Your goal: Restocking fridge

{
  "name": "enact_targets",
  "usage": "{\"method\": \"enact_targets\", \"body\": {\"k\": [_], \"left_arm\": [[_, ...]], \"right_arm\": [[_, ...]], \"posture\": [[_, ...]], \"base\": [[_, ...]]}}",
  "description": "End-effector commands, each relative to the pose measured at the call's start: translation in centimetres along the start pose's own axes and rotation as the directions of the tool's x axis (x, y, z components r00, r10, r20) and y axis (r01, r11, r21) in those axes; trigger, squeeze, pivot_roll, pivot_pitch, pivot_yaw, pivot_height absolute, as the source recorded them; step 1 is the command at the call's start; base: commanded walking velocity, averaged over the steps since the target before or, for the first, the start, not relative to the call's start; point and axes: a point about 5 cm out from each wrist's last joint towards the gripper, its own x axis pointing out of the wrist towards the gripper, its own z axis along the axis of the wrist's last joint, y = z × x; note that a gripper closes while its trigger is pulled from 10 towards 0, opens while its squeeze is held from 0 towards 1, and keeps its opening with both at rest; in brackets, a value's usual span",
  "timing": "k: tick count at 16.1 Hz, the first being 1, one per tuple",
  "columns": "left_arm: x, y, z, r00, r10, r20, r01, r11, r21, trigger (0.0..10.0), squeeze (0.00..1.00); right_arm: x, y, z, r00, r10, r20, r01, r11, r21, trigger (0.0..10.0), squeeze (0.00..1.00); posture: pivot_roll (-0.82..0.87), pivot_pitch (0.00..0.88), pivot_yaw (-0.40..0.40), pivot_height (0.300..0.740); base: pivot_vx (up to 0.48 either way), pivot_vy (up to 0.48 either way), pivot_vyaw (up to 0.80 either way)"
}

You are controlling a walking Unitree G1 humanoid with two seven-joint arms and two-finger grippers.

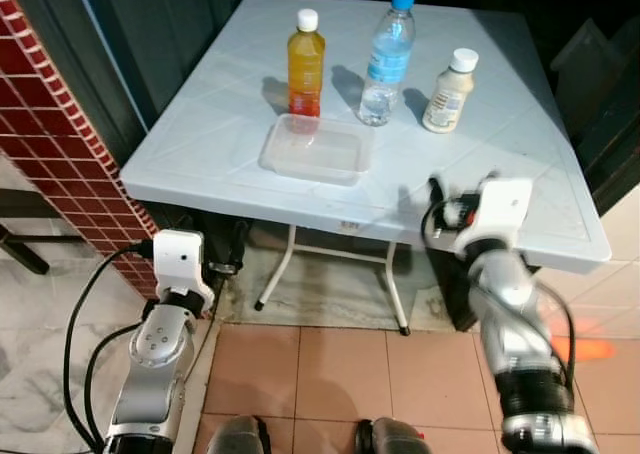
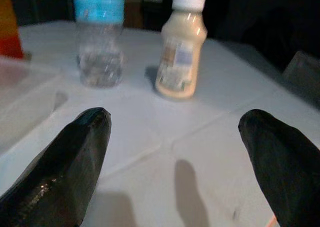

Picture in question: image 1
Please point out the clear plastic food container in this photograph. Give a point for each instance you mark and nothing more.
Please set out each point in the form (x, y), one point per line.
(315, 154)

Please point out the silver robot left leg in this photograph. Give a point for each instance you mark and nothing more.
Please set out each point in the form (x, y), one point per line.
(238, 436)

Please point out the clear water bottle blue cap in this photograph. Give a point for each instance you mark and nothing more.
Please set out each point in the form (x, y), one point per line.
(388, 59)

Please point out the beige bottle white cap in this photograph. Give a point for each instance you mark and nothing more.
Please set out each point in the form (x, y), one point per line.
(448, 99)

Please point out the orange flat floor object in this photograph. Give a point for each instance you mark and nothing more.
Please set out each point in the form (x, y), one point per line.
(592, 350)

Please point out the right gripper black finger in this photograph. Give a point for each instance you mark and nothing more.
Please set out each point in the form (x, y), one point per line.
(438, 192)

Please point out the silver robot leg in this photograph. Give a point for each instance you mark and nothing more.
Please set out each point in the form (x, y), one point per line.
(395, 437)
(238, 436)

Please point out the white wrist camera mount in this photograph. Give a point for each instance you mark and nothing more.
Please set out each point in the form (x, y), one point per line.
(500, 209)
(180, 259)

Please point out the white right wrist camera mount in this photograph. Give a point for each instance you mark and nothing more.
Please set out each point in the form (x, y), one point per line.
(500, 209)

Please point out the orange juice bottle white cap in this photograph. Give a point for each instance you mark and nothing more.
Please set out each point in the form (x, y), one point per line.
(305, 69)

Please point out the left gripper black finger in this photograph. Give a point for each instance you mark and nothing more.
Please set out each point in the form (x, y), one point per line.
(240, 246)

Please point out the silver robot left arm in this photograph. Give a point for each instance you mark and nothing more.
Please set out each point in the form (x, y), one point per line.
(160, 354)

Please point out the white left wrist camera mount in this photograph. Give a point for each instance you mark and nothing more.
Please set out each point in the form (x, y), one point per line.
(180, 259)

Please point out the silver robot right leg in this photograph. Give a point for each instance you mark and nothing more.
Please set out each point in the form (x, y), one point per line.
(395, 437)

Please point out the white plastic folding table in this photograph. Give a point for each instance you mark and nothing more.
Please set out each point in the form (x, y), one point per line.
(480, 154)

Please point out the black metal furniture leg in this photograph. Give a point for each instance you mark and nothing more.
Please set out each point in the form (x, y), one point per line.
(22, 249)

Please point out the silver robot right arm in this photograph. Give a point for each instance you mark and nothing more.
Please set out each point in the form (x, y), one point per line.
(510, 314)

